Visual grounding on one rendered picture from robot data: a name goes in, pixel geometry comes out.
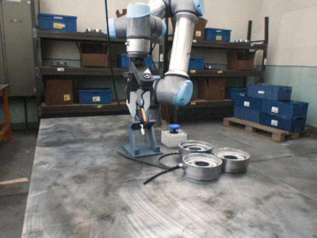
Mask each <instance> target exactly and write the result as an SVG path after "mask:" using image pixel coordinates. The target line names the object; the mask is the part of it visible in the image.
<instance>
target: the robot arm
mask: <svg viewBox="0 0 317 238"><path fill-rule="evenodd" d="M204 13H205V4H204V0H150V1H149V2H148V4H146V3H141V2H134V3H130V4H129V5H128V6H127V14H126V15H124V16H122V17H119V18H116V17H114V18H110V19H109V20H108V27H109V37H110V38H116V39H121V38H127V43H125V45H126V46H127V52H128V53H127V58H128V59H129V71H128V72H124V73H123V87H124V88H125V95H126V98H127V102H126V103H127V106H128V107H129V111H130V114H131V116H132V119H131V122H133V121H135V119H134V117H135V115H136V110H137V106H136V102H138V103H139V104H140V105H139V109H141V108H143V109H144V113H145V115H146V120H147V121H148V117H149V115H150V114H151V119H150V120H152V119H155V120H156V122H155V124H154V125H153V127H160V126H162V117H161V113H160V110H159V105H160V104H162V105H173V106H185V105H186V104H188V102H189V101H190V98H191V95H192V90H193V89H192V87H193V85H192V81H190V77H189V76H188V74H187V72H188V65H189V58H190V51H191V45H192V38H193V32H194V25H195V24H196V23H197V22H198V20H199V17H202V16H204ZM162 18H174V20H175V21H176V27H175V34H174V40H173V47H172V53H171V59H170V63H169V69H168V72H167V73H165V75H164V79H161V78H160V76H152V74H151V73H150V70H149V68H148V67H147V65H146V63H145V62H144V61H143V58H149V54H148V53H149V52H150V38H152V39H160V38H162V37H163V36H164V35H165V33H166V24H165V22H164V21H163V20H162ZM134 91H135V92H134Z"/></svg>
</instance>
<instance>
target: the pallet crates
mask: <svg viewBox="0 0 317 238"><path fill-rule="evenodd" d="M291 90H292V86H283V85H271V84H248V93H247V94H235V101H234V114H233V117H230V118H224V119H223V120H224V121H223V126H226V127H229V128H232V129H236V130H239V131H243V132H246V133H249V134H253V135H257V136H258V137H262V138H265V139H268V140H271V141H275V142H279V143H281V142H284V138H287V139H290V140H297V139H298V138H299V135H301V136H305V137H310V134H311V131H310V130H311V128H308V127H305V124H306V118H307V110H308V104H309V103H308V102H301V101H294V100H290V97H291ZM240 95H244V96H240ZM232 122H235V124H237V125H241V126H244V127H245V129H242V128H239V127H235V126H232ZM256 130H259V131H263V132H266V133H270V134H272V135H271V136H267V135H264V134H260V133H257V132H256Z"/></svg>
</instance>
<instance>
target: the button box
mask: <svg viewBox="0 0 317 238"><path fill-rule="evenodd" d="M182 141H187V134H185V133H184V132H182V131H180V130H176V131H175V132H173V130H165V131H161V142H162V143H163V144H164V145H165V146H167V148H177V147H178V144H179V143H180V142H182Z"/></svg>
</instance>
